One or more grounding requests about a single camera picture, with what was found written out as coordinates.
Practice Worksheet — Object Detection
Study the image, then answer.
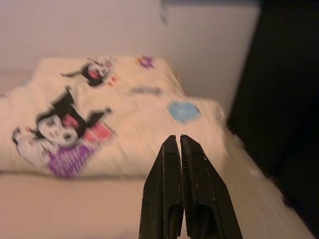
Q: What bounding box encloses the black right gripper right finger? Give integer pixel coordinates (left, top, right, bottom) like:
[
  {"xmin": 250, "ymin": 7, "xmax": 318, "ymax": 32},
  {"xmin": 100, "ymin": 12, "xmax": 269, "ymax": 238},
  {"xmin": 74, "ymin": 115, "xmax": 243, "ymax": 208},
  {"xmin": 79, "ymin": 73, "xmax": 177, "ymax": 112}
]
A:
[{"xmin": 180, "ymin": 134, "xmax": 245, "ymax": 239}]

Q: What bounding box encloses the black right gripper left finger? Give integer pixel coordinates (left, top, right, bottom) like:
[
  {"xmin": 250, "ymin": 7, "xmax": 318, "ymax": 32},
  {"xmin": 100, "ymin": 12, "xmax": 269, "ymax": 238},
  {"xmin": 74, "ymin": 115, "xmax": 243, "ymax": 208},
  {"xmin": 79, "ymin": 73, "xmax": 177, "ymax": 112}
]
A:
[{"xmin": 138, "ymin": 135, "xmax": 184, "ymax": 239}]

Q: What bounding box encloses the white cartoon print quilt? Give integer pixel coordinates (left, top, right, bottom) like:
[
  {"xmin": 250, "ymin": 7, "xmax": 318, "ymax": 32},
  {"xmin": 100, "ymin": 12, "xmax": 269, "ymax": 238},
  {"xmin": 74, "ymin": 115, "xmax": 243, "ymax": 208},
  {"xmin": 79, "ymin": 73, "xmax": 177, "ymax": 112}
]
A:
[{"xmin": 0, "ymin": 55, "xmax": 228, "ymax": 180}]

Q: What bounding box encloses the beige mattress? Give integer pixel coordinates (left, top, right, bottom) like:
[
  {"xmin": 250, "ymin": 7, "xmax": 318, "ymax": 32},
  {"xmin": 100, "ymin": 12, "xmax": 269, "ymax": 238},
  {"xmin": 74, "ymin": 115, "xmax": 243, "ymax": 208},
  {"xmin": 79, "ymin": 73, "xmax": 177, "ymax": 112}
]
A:
[{"xmin": 0, "ymin": 71, "xmax": 150, "ymax": 239}]

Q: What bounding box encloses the low black cabinet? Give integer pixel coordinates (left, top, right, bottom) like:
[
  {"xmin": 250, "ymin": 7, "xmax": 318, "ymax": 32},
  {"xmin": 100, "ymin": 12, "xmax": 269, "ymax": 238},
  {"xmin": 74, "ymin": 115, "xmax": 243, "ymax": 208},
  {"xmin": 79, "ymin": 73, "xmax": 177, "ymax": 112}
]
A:
[{"xmin": 228, "ymin": 0, "xmax": 319, "ymax": 235}]

